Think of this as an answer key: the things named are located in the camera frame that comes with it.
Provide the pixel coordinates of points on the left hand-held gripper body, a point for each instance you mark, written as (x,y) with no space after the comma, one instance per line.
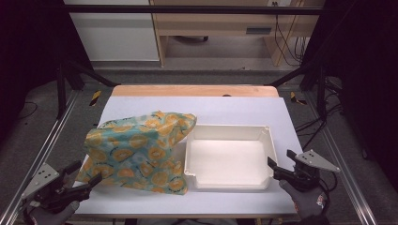
(42,179)

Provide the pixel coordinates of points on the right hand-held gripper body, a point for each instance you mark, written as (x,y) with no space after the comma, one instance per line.
(316,161)

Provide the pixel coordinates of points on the white plastic tray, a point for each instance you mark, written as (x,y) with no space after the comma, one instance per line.
(228,159)

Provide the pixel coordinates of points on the orange patterned teal cloth bag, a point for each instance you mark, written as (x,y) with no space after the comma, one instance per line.
(137,150)

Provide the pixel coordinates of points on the person's left hand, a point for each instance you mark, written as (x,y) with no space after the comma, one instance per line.
(53,218)

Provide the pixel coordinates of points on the person's right hand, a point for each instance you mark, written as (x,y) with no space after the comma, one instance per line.
(308,203)

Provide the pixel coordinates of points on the yellow black tape marker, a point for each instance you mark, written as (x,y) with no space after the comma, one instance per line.
(294,97)
(95,97)

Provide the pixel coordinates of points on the black curtain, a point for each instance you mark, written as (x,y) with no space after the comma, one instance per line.
(366,78)
(28,47)

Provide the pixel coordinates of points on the white cabinet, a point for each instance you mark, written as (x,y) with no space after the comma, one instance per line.
(115,37)

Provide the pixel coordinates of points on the wooden desk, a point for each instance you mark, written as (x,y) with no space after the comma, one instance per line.
(216,22)

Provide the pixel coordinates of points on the black frame stand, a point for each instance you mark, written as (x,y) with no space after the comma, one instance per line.
(72,78)
(313,78)

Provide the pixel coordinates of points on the black horizontal frame bar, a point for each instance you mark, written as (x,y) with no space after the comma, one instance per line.
(187,9)

